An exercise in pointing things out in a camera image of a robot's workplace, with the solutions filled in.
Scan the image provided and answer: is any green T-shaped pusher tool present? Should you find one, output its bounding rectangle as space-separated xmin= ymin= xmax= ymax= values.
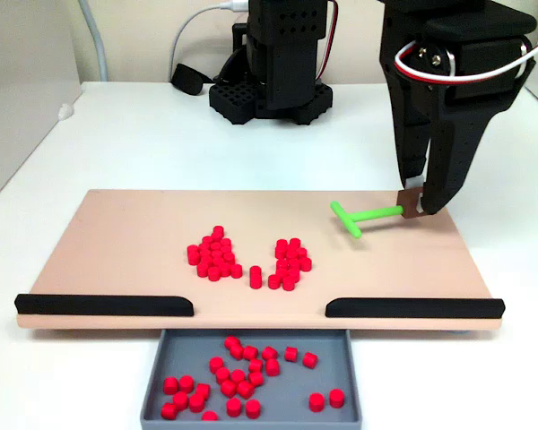
xmin=329 ymin=187 xmax=427 ymax=239

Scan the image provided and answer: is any grey tray container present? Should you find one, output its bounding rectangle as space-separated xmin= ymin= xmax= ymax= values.
xmin=139 ymin=329 xmax=364 ymax=426

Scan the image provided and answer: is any black table clamp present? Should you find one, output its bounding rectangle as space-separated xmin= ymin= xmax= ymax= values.
xmin=169 ymin=63 xmax=216 ymax=97

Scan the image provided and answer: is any beige flat board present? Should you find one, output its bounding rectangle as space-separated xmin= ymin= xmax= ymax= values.
xmin=15 ymin=188 xmax=504 ymax=332

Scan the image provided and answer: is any white red gripper servo cable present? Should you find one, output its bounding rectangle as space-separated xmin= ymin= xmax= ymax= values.
xmin=393 ymin=33 xmax=538 ymax=86

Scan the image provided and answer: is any white red arm servo cable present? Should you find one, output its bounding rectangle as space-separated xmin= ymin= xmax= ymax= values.
xmin=314 ymin=0 xmax=341 ymax=84

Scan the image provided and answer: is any black board edge rail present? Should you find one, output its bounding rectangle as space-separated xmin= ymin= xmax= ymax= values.
xmin=13 ymin=293 xmax=195 ymax=318
xmin=325 ymin=297 xmax=507 ymax=320

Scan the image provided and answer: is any white USB cable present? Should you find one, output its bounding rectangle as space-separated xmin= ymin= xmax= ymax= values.
xmin=168 ymin=0 xmax=247 ymax=84

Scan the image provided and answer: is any pale grey cable conduit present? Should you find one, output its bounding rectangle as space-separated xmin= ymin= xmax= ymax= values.
xmin=77 ymin=0 xmax=109 ymax=82

